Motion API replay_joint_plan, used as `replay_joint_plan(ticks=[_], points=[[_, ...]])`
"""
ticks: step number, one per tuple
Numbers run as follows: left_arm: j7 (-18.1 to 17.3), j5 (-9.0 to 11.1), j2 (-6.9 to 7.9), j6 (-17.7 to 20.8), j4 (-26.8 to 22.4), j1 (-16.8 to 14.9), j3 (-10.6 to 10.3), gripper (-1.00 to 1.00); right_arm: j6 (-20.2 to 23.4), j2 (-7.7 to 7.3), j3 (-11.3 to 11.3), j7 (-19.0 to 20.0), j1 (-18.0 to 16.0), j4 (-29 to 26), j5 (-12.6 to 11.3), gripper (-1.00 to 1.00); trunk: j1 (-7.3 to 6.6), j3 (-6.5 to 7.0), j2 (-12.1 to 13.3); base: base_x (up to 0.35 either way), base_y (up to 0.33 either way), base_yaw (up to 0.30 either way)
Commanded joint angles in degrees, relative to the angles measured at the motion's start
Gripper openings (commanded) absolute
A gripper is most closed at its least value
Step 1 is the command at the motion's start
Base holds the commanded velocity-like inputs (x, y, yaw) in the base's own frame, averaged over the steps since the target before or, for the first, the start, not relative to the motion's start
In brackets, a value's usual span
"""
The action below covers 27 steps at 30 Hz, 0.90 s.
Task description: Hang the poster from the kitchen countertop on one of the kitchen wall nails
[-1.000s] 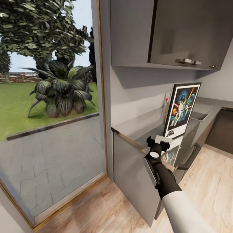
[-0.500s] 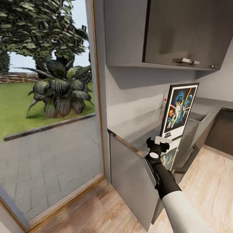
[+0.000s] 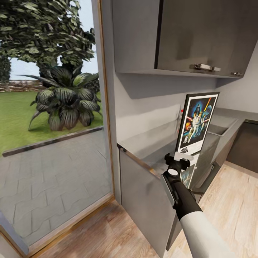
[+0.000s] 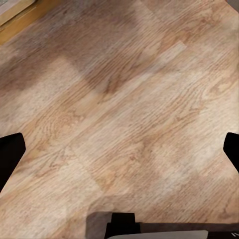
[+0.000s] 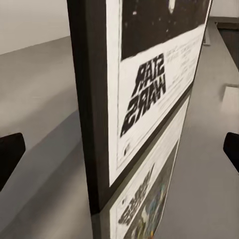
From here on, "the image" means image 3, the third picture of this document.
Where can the drop in sink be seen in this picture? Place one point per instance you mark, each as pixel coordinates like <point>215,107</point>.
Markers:
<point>220,125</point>

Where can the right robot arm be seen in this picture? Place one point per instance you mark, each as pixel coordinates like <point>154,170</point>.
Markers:
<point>203,239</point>

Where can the fixed window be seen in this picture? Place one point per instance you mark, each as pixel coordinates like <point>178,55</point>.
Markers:
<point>56,168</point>

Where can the poster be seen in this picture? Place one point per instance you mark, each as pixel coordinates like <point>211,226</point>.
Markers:
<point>196,117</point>

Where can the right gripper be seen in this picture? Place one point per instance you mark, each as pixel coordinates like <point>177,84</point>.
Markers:
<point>183,164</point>

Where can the dishwasher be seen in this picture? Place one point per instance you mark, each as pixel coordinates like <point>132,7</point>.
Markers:
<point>199,190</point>

